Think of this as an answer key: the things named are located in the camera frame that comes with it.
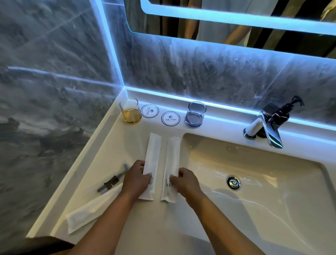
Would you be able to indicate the chrome sink drain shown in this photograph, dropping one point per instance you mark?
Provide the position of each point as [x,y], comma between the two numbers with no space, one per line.
[233,183]

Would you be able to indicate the person's left thumb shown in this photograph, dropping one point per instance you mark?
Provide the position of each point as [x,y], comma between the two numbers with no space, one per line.
[147,177]

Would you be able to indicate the lit wall mirror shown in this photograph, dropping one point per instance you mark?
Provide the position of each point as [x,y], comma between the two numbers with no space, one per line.
[236,21]

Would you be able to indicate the chrome sink faucet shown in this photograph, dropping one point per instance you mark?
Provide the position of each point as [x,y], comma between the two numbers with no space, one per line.
[270,128]

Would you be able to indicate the black pump soap bottle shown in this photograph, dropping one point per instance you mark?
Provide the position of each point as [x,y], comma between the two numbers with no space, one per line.
[284,111]

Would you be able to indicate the person's right forearm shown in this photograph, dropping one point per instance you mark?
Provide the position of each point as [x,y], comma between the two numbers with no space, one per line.
[223,231]

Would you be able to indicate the white sink basin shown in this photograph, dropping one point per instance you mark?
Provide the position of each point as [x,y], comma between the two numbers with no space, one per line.
[265,189]

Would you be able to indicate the round white paper coaster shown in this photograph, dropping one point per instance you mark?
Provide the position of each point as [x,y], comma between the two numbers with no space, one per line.
[150,111]
[170,118]

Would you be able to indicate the amber drinking glass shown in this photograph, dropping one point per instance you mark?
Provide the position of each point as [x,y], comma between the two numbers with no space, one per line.
[130,113]

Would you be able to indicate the blue drinking glass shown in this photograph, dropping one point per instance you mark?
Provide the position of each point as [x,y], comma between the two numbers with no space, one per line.
[195,115]

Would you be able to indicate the person's left forearm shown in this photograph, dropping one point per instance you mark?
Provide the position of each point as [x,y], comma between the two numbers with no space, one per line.
[105,226]

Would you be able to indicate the dark used toothbrush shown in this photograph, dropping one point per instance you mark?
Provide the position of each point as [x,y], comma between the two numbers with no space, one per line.
[111,181]

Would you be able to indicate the white toothbrush packet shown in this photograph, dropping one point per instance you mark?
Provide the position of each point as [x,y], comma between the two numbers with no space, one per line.
[89,211]
[154,152]
[173,155]

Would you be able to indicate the person's left hand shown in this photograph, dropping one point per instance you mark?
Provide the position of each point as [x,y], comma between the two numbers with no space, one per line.
[132,181]

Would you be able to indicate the person's right thumb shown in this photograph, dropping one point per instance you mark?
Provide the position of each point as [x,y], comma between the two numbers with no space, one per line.
[173,180]

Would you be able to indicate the person's right hand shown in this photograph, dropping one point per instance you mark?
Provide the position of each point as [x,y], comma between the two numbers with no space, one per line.
[190,186]

